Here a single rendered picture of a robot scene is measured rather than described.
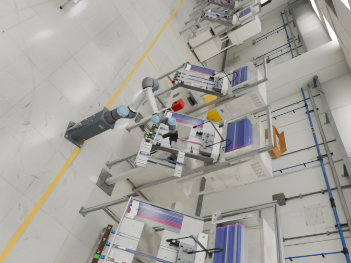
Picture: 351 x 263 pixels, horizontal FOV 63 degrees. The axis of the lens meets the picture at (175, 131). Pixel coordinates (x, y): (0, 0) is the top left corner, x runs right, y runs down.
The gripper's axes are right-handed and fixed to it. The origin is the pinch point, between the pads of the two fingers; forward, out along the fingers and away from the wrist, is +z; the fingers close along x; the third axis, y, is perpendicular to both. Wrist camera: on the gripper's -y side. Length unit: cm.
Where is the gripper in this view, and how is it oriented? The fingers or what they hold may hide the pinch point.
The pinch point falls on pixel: (171, 144)
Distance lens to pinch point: 300.0
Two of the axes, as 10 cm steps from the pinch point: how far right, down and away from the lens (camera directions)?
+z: 0.3, 7.4, 6.8
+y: 9.9, 0.8, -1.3
